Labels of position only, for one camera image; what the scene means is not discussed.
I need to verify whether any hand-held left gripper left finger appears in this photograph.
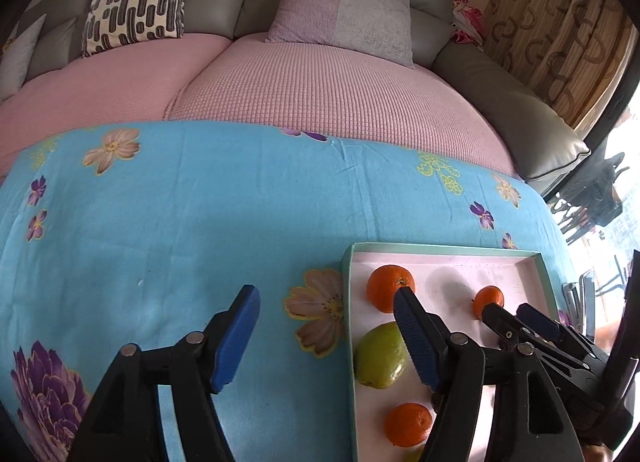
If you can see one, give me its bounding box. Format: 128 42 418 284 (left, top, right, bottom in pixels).
67 284 262 462

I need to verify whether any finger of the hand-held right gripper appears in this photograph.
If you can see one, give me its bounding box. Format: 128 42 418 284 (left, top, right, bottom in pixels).
481 302 558 360
516 303 576 345

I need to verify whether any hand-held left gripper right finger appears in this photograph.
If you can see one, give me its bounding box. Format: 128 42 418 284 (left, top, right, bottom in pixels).
393 287 586 462

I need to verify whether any small orange tangerine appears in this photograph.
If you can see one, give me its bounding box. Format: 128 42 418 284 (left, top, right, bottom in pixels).
473 286 506 320

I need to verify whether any white tray with teal rim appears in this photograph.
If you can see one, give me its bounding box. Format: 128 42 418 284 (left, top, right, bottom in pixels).
341 242 563 462

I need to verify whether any metal rack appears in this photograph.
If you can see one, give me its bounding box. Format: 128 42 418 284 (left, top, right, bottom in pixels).
562 269 599 335

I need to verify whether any blue floral blanket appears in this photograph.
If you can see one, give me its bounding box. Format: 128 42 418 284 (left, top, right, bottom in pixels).
0 121 576 462

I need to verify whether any black chair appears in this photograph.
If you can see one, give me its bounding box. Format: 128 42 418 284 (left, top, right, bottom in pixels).
547 152 631 245

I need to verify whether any grey sofa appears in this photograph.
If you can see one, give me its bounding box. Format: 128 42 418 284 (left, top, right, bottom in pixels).
0 0 592 193

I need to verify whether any pink sofa cover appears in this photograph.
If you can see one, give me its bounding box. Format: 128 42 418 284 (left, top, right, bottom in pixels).
0 32 523 183

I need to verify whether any brown patterned curtain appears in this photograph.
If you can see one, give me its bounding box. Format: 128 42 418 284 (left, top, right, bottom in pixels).
482 0 638 130

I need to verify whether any pink floral cloth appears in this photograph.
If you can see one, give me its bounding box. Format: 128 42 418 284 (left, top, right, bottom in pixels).
450 0 487 48

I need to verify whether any purple and grey pillow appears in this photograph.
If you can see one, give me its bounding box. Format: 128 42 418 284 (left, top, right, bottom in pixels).
265 0 416 68

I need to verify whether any light grey pillow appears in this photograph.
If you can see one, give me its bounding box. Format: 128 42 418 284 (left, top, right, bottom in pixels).
0 14 47 101

